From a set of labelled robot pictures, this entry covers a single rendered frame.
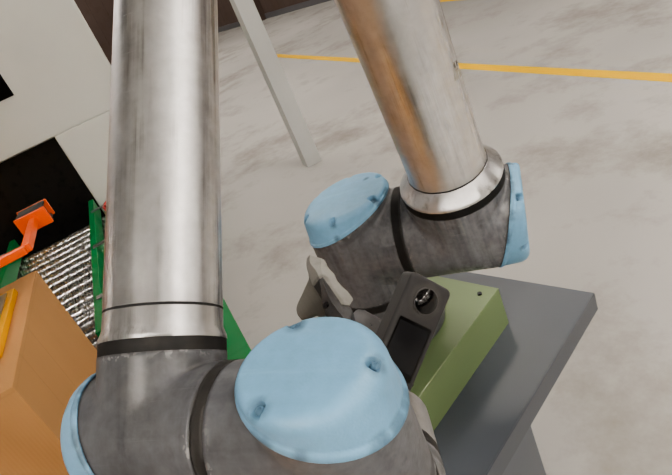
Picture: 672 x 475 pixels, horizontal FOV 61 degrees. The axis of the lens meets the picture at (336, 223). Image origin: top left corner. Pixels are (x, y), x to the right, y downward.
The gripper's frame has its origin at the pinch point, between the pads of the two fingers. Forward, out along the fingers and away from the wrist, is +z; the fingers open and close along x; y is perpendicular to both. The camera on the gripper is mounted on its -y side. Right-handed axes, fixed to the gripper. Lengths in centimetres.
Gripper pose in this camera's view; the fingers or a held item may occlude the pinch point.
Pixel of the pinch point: (366, 280)
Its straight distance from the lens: 67.8
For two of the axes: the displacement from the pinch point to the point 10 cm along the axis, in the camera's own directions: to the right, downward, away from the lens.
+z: -0.6, -4.4, 8.9
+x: 8.2, 4.8, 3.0
